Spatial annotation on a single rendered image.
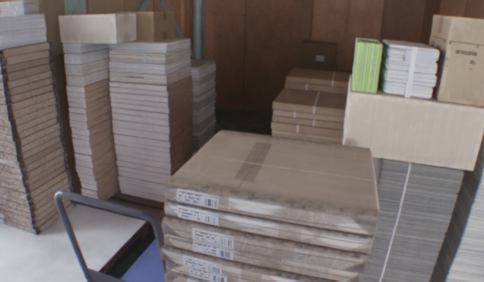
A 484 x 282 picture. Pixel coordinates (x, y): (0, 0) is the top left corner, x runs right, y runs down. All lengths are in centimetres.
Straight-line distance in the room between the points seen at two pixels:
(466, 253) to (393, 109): 60
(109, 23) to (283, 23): 312
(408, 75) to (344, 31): 375
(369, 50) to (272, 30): 390
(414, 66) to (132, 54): 180
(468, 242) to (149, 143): 199
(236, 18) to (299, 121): 296
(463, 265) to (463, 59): 73
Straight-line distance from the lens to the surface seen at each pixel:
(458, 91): 120
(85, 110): 247
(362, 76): 113
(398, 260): 139
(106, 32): 225
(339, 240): 76
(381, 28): 489
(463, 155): 124
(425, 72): 117
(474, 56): 119
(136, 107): 250
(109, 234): 242
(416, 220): 130
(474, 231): 139
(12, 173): 245
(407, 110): 115
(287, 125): 238
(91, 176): 265
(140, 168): 267
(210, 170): 87
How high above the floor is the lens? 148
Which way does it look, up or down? 21 degrees down
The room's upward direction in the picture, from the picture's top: 2 degrees clockwise
